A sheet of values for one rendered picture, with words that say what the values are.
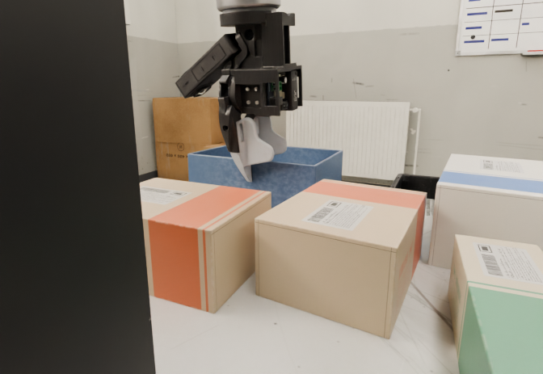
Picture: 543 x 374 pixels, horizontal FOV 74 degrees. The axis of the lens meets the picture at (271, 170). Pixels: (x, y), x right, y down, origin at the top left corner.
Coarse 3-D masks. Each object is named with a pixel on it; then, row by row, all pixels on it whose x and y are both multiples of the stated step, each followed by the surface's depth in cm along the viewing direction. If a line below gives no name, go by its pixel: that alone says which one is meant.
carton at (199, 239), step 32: (160, 192) 39; (192, 192) 39; (224, 192) 39; (256, 192) 39; (160, 224) 30; (192, 224) 30; (224, 224) 30; (160, 256) 31; (192, 256) 30; (224, 256) 31; (160, 288) 32; (192, 288) 30; (224, 288) 31
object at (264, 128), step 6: (246, 114) 49; (252, 114) 49; (258, 120) 49; (264, 120) 48; (270, 120) 48; (258, 126) 49; (264, 126) 48; (270, 126) 48; (258, 132) 49; (264, 132) 48; (270, 132) 48; (264, 138) 49; (270, 138) 48; (276, 138) 48; (282, 138) 48; (270, 144) 49; (276, 144) 48; (282, 144) 48; (276, 150) 49; (282, 150) 48
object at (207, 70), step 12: (228, 36) 42; (216, 48) 43; (228, 48) 42; (240, 48) 43; (204, 60) 44; (216, 60) 44; (228, 60) 44; (192, 72) 46; (204, 72) 45; (216, 72) 45; (180, 84) 48; (192, 84) 47; (204, 84) 48
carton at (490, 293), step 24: (456, 240) 31; (480, 240) 30; (456, 264) 29; (480, 264) 26; (504, 264) 26; (528, 264) 26; (456, 288) 28; (480, 288) 23; (504, 288) 23; (528, 288) 23; (456, 312) 27; (480, 312) 21; (504, 312) 21; (528, 312) 21; (456, 336) 26; (480, 336) 19; (504, 336) 19; (528, 336) 19; (480, 360) 18; (504, 360) 17; (528, 360) 17
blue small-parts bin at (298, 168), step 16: (192, 160) 53; (208, 160) 52; (224, 160) 51; (272, 160) 64; (288, 160) 62; (304, 160) 61; (320, 160) 60; (336, 160) 55; (192, 176) 54; (208, 176) 52; (224, 176) 51; (240, 176) 50; (256, 176) 49; (272, 176) 48; (288, 176) 47; (304, 176) 46; (320, 176) 48; (336, 176) 56; (272, 192) 48; (288, 192) 47
